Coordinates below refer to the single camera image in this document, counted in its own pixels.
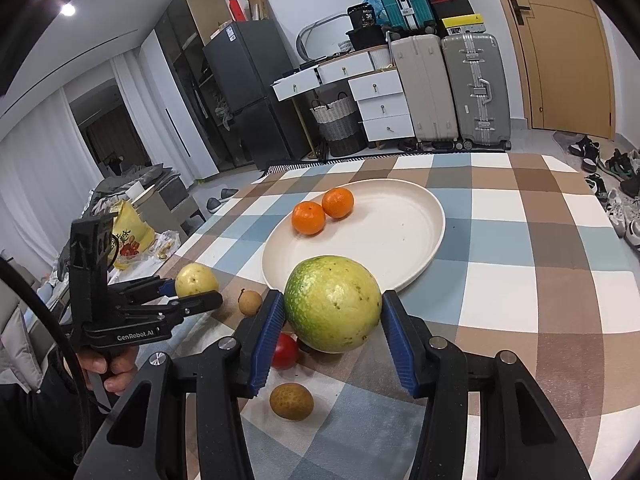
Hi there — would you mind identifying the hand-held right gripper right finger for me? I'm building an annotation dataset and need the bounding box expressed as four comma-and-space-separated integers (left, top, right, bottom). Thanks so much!
381, 290, 593, 480

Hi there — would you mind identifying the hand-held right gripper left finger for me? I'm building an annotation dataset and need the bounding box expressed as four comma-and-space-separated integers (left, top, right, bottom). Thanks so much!
75, 289, 288, 480

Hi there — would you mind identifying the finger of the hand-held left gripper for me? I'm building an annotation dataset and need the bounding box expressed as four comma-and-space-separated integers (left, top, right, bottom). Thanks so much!
117, 290, 224, 328
107, 276, 177, 307

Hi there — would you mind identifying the red cherry tomato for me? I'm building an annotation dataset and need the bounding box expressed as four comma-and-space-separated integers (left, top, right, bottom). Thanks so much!
271, 332, 300, 371

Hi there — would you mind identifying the yellow green guava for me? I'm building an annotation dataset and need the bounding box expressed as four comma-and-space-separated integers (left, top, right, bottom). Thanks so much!
175, 263, 220, 299

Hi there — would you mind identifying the light tan longan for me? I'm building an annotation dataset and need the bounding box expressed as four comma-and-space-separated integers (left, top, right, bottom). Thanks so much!
238, 288, 263, 316

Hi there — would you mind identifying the olive brown longan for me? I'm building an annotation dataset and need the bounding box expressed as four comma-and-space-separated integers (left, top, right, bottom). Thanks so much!
269, 382, 315, 418

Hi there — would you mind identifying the large green guava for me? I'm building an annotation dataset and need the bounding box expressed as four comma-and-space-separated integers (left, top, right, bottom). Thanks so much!
283, 255, 384, 354

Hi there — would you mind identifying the white round plate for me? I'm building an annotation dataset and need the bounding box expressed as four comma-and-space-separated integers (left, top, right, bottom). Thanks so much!
261, 180, 446, 293

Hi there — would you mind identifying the person's left forearm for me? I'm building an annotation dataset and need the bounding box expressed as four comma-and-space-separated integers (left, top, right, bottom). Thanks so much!
0, 357, 103, 480

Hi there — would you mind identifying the person's left hand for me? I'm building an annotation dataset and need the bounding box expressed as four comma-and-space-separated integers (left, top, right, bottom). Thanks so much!
81, 346, 139, 395

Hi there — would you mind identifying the clear snack bag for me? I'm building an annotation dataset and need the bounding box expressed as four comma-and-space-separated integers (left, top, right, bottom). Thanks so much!
150, 230, 181, 262

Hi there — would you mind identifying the yellow plastic bag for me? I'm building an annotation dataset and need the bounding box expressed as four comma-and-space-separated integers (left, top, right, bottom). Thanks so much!
107, 199, 156, 272

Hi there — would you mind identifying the grey stool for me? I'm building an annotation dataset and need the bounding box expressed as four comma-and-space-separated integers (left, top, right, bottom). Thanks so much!
134, 177, 206, 236

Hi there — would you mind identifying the grey sofa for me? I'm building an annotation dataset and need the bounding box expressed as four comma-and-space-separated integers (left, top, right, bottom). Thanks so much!
0, 275, 61, 391

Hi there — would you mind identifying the white curtain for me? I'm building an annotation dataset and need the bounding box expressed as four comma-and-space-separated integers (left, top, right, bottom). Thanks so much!
0, 85, 108, 271

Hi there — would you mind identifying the checked tablecloth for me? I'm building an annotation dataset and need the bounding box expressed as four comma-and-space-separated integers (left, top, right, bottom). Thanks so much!
135, 152, 640, 480

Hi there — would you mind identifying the orange mandarin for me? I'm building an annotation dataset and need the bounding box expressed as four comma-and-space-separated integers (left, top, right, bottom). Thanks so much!
291, 201, 327, 236
321, 187, 355, 220

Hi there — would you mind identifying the striped rug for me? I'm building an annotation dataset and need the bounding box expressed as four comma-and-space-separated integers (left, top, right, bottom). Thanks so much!
265, 155, 381, 175

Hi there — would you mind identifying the grey refrigerator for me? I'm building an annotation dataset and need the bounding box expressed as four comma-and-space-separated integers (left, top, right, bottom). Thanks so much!
202, 20, 313, 171

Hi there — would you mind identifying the dark glass cabinet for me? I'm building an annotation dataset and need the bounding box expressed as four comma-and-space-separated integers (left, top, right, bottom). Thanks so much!
155, 0, 236, 181

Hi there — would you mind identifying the woven laundry basket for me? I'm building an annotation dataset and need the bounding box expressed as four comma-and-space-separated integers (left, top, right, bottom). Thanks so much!
310, 92, 368, 157

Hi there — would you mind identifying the white drawer cabinet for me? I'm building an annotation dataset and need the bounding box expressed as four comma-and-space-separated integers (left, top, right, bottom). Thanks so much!
272, 45, 416, 143

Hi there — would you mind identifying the white sneaker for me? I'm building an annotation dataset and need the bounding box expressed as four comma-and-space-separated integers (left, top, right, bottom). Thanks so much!
606, 190, 640, 251

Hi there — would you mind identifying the beige suitcase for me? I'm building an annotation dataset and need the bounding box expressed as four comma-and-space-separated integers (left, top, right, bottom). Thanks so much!
390, 35, 461, 143

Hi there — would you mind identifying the grey door mat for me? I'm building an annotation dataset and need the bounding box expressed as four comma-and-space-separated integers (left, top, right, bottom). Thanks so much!
552, 130, 592, 153

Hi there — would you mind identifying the silver suitcase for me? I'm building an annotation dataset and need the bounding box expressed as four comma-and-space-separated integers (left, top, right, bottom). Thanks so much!
441, 34, 512, 151

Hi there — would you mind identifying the green black sneaker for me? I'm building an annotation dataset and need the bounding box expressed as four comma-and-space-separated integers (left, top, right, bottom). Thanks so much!
597, 149, 640, 182

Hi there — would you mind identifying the cardboard box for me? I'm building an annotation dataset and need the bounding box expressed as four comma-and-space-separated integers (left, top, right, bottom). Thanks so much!
244, 0, 273, 22

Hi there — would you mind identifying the yellow flat box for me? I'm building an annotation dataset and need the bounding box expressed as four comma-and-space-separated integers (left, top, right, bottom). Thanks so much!
442, 14, 488, 36

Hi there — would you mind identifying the wooden door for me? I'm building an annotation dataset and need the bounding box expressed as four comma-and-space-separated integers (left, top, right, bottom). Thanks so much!
492, 0, 616, 141

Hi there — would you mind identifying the blue plastic bag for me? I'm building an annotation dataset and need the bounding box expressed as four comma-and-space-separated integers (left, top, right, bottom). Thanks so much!
362, 0, 388, 26

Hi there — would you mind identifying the red black shoe box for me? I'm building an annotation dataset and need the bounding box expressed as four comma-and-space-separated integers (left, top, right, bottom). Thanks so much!
427, 0, 473, 18

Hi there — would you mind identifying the black cable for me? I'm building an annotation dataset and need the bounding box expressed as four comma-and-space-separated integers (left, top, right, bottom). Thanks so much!
0, 257, 96, 466

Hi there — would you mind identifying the white hoop frame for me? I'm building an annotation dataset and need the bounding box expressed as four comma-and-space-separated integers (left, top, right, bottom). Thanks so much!
297, 12, 351, 61

